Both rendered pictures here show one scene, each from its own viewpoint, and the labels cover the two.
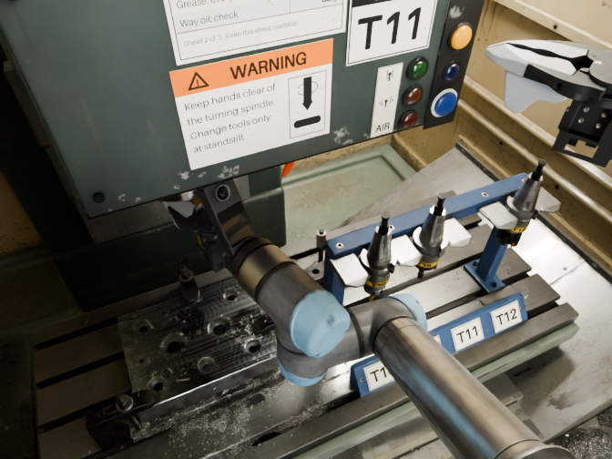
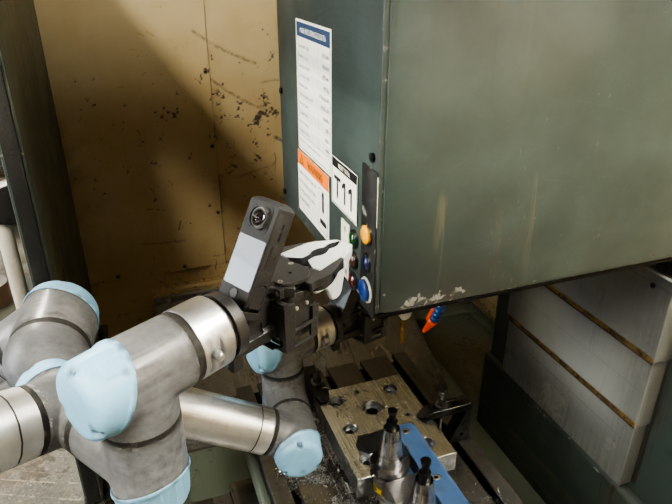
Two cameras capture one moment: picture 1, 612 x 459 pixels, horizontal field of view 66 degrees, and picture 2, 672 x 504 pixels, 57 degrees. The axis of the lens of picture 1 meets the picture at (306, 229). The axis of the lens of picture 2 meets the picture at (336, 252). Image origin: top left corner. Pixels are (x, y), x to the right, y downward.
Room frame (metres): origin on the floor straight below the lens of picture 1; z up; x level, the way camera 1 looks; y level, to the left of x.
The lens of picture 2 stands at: (0.52, -0.88, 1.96)
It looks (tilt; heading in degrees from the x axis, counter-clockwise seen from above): 26 degrees down; 95
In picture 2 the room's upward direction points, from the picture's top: straight up
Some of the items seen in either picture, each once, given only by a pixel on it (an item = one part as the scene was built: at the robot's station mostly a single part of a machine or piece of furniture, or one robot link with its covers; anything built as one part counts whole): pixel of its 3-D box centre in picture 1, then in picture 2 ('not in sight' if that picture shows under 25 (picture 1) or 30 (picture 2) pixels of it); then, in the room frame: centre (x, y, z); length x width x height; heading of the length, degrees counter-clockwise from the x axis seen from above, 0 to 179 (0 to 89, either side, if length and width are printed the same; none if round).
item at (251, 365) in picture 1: (198, 341); (380, 429); (0.53, 0.23, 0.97); 0.29 x 0.23 x 0.05; 115
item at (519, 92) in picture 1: (520, 84); (314, 267); (0.44, -0.22, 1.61); 0.09 x 0.03 x 0.06; 55
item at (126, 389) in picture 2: not in sight; (131, 377); (0.30, -0.44, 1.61); 0.11 x 0.08 x 0.09; 55
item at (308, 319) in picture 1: (303, 311); (279, 345); (0.35, 0.00, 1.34); 0.11 x 0.08 x 0.09; 41
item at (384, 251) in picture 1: (381, 243); (390, 444); (0.54, -0.13, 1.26); 0.04 x 0.04 x 0.07
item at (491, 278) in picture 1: (500, 237); not in sight; (0.75, -0.46, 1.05); 0.10 x 0.05 x 0.30; 25
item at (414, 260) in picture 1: (403, 251); (404, 491); (0.57, -0.18, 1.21); 0.07 x 0.05 x 0.01; 25
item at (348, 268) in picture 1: (351, 271); (376, 443); (0.52, -0.08, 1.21); 0.07 x 0.05 x 0.01; 25
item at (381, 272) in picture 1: (378, 260); (389, 466); (0.54, -0.13, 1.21); 0.06 x 0.06 x 0.03
